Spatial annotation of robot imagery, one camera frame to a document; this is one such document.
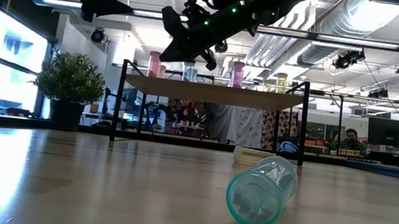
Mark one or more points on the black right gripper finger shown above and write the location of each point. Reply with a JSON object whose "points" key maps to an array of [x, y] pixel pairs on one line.
{"points": [[183, 51], [173, 24]]}

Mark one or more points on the large window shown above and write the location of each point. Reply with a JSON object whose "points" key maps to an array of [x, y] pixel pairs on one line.
{"points": [[12, 68]]}

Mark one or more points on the salmon pink medicine bottle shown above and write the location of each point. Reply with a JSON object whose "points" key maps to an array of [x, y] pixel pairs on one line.
{"points": [[162, 72], [154, 65]]}

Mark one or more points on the green potted plant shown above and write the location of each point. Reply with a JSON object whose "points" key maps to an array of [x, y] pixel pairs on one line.
{"points": [[69, 82]]}

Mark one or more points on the green medicine bottle white cap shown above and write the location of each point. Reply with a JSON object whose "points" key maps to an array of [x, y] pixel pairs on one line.
{"points": [[189, 74], [261, 194]]}

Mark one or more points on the yellow medicine bottle white cap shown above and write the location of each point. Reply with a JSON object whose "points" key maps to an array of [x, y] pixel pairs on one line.
{"points": [[281, 83], [251, 156]]}

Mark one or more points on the wooden shelf black metal legs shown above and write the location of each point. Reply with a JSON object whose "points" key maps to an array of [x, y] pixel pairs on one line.
{"points": [[213, 94]]}

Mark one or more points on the black ceiling spot lamp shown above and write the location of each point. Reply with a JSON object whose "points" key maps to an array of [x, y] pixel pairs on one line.
{"points": [[97, 35]]}

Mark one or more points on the person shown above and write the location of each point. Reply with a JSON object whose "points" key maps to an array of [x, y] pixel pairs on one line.
{"points": [[351, 138]]}

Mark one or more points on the black ceiling camera cluster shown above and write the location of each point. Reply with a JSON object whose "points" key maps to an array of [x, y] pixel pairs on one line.
{"points": [[346, 60]]}

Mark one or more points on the silver ventilation ducts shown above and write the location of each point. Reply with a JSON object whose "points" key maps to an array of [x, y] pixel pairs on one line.
{"points": [[345, 23]]}

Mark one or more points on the black computer monitor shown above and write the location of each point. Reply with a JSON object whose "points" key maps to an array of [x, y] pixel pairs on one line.
{"points": [[387, 131]]}

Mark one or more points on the magenta medicine bottle white cap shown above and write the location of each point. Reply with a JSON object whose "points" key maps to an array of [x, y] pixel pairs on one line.
{"points": [[237, 75]]}

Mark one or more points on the overhead light bar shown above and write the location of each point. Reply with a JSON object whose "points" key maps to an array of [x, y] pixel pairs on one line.
{"points": [[358, 42]]}

